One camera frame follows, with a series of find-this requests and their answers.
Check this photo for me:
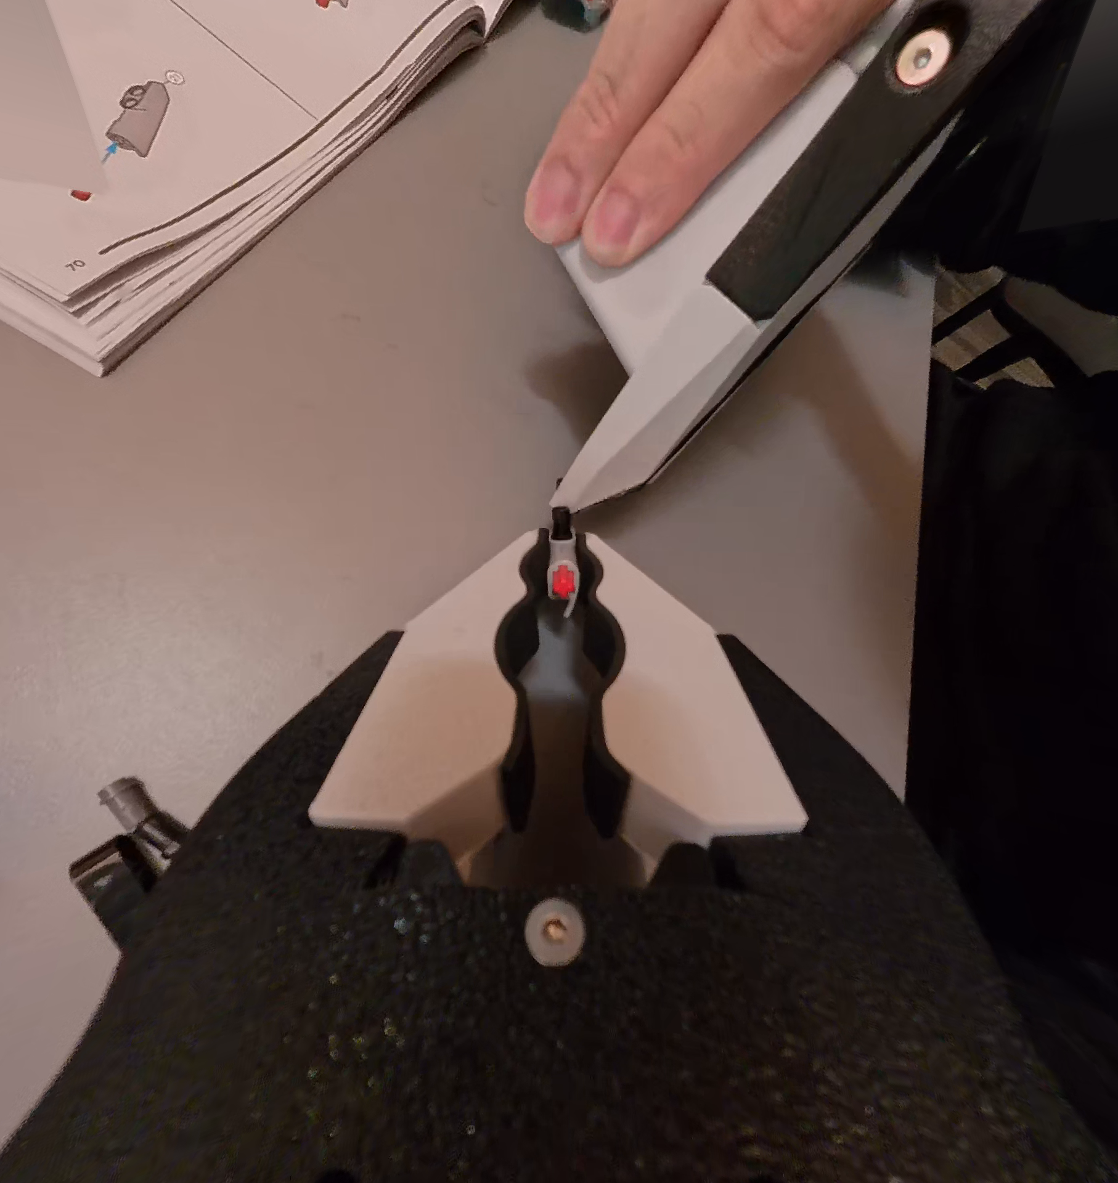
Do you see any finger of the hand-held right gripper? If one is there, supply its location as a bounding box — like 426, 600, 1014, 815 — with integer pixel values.
552, 63, 863, 510
648, 117, 966, 488

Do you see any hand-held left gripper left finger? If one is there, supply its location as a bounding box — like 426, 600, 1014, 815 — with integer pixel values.
310, 530, 552, 872

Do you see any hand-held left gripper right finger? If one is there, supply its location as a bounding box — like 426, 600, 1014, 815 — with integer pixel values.
578, 532, 808, 881

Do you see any grey brick piece red pin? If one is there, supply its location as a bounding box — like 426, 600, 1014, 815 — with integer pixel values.
543, 535, 587, 625

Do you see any person's right hand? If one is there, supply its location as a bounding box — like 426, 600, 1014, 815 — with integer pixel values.
527, 0, 896, 273

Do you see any grey and black brick assembly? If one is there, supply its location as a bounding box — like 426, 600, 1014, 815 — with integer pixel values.
71, 778, 198, 947

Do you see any black chair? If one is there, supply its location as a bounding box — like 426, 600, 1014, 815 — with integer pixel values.
905, 251, 1118, 1183

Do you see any open instruction booklet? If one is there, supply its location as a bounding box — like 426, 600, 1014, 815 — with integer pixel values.
0, 0, 521, 379

